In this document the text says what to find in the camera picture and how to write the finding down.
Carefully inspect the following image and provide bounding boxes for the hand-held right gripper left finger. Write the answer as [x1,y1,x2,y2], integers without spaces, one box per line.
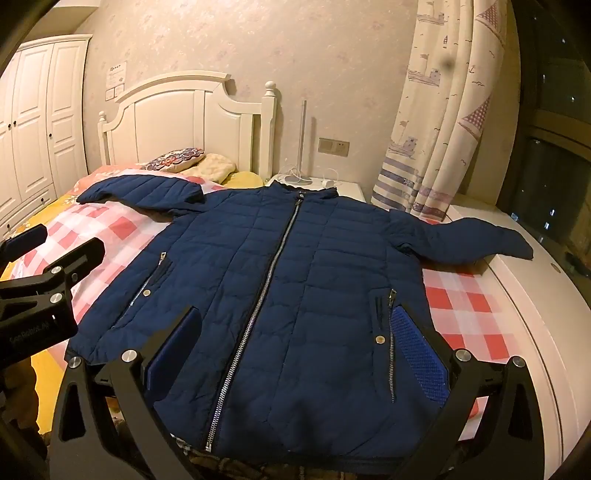
[51,305,204,480]

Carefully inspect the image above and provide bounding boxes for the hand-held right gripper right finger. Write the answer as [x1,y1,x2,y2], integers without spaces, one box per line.
[389,304,561,480]

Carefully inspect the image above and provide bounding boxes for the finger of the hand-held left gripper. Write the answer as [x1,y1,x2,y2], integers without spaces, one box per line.
[0,237,106,306]
[0,224,49,269]

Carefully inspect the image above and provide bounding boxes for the navy blue puffer jacket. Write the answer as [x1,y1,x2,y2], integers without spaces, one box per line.
[65,174,535,462]

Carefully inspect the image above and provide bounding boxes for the red white checked blanket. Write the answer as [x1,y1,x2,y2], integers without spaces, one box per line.
[9,161,514,366]

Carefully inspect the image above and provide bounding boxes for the yellow bedsheet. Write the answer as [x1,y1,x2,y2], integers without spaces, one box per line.
[0,184,118,435]

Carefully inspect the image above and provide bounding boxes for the white bay window platform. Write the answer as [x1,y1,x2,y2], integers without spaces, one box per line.
[442,202,591,480]

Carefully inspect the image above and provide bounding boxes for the white wardrobe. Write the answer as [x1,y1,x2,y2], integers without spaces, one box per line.
[0,34,93,241]

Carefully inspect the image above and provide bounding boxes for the floral patterned pillow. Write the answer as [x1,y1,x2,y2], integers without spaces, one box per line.
[145,147,206,174]

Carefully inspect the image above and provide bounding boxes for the cream pillow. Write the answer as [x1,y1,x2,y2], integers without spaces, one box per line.
[185,152,239,185]

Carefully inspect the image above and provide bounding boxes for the white nightstand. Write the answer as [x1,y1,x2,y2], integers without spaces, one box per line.
[268,173,368,205]

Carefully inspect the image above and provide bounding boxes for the white bed headboard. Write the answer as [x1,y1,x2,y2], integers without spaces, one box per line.
[98,70,278,184]

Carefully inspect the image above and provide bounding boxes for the yellow pillow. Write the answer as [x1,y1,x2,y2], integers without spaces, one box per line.
[222,170,265,190]

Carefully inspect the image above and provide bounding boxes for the sailboat print curtain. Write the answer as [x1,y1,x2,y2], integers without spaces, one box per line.
[371,0,516,222]

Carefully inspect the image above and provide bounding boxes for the slim white table lamp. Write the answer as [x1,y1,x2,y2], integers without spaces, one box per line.
[283,99,312,185]

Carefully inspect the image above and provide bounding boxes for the dark window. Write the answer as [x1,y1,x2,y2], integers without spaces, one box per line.
[496,0,591,298]

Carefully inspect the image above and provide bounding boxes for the white wall notice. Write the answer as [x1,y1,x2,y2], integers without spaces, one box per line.
[105,59,128,100]

